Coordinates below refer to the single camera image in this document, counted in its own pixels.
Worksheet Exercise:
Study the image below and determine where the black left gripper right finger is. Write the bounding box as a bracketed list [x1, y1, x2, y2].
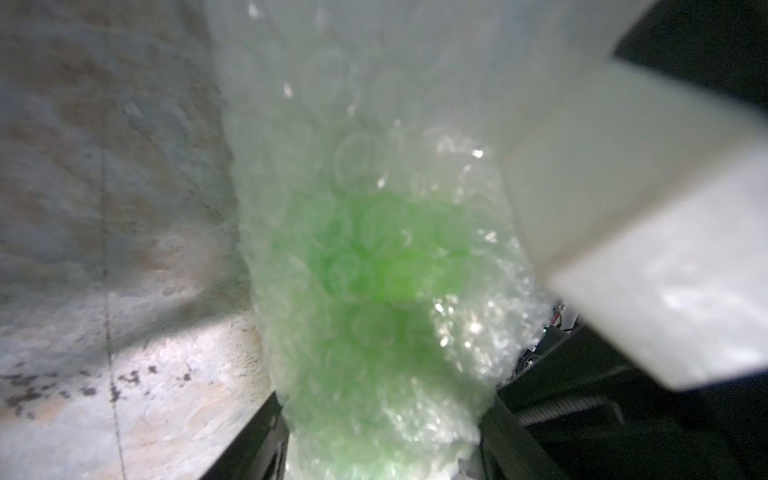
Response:
[480, 397, 567, 480]

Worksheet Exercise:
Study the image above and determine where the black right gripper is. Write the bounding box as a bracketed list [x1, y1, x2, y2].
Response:
[497, 327, 767, 479]

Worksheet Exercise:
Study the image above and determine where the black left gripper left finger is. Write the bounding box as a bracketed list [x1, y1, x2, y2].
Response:
[200, 392, 289, 480]

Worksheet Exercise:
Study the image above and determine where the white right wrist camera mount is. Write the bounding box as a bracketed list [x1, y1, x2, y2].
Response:
[500, 1, 767, 390]

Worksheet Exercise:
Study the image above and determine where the green plastic wine glass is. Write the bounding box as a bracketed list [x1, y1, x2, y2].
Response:
[263, 189, 479, 456]

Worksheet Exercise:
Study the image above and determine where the clear bubble wrap sheet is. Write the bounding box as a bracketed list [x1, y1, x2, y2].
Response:
[205, 1, 552, 479]

